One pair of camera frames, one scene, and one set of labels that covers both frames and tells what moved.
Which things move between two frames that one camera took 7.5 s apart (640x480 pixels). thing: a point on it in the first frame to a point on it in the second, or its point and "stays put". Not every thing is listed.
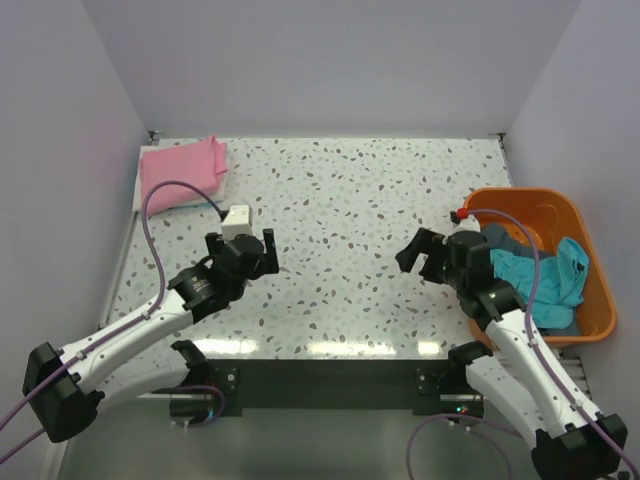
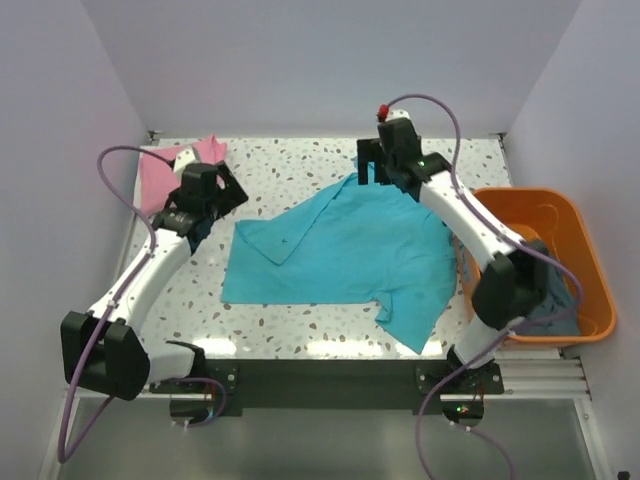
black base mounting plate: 331,387 stays put
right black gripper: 426,242 to 366,150
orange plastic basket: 545,216 stays put
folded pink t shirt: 198,164 stays put
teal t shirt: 560,286 to 367,244
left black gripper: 271,264 to 231,196
